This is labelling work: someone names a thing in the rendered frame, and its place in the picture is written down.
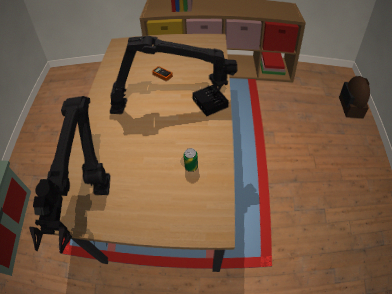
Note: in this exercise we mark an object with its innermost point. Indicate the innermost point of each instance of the orange pocket multimeter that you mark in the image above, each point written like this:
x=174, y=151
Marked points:
x=162, y=73

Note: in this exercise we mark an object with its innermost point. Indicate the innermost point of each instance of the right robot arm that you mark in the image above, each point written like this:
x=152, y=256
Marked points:
x=57, y=182

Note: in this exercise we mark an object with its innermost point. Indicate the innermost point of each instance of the black lighting desk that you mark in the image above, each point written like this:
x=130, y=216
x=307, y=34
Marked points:
x=205, y=99

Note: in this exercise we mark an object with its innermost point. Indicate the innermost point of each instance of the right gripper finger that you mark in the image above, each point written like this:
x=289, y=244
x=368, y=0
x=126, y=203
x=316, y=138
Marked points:
x=34, y=233
x=67, y=236

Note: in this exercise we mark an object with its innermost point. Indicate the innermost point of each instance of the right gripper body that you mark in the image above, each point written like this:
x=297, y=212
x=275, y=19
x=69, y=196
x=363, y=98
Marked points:
x=52, y=226

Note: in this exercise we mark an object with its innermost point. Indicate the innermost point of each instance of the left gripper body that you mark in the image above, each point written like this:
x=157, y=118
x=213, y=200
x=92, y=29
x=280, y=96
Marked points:
x=217, y=79

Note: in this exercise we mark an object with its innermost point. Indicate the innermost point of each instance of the green and yellow drink can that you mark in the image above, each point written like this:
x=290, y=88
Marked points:
x=190, y=159

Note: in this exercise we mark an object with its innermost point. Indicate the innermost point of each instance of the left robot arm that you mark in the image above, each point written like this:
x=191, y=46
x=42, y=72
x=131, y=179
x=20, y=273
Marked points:
x=145, y=44

